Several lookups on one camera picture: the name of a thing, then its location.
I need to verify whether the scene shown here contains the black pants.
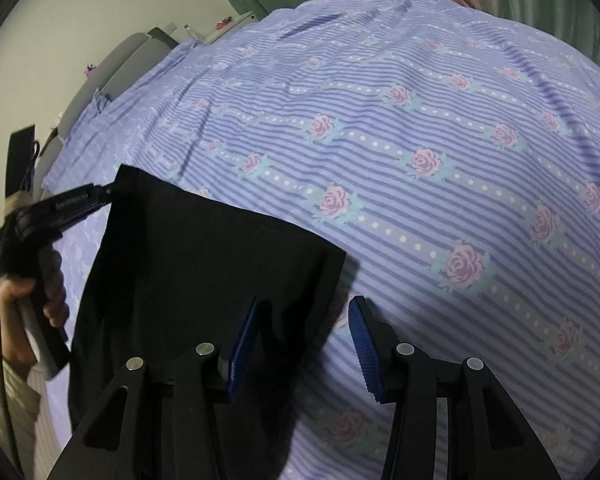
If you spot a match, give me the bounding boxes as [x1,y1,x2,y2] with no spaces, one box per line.
[68,166,346,479]

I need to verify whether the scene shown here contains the person left forearm white sleeve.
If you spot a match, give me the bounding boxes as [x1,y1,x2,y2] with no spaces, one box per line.
[0,346,42,480]

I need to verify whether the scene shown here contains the person left hand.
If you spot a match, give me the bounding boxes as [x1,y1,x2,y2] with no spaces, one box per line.
[0,247,69,379]

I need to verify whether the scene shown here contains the purple floral pillow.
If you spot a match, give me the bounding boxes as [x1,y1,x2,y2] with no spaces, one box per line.
[90,89,111,116]

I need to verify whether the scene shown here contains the purple floral bed sheet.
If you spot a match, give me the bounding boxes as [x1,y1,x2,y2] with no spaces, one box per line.
[43,0,600,479]

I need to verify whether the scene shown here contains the grey bed headboard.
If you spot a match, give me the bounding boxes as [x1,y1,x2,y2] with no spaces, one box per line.
[33,27,178,200]

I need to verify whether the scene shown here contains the clear plastic bottle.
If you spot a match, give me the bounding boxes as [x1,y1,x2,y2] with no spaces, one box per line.
[183,24,204,44]

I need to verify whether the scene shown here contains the white nightstand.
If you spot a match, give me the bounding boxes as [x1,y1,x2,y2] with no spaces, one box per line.
[202,12,258,44]

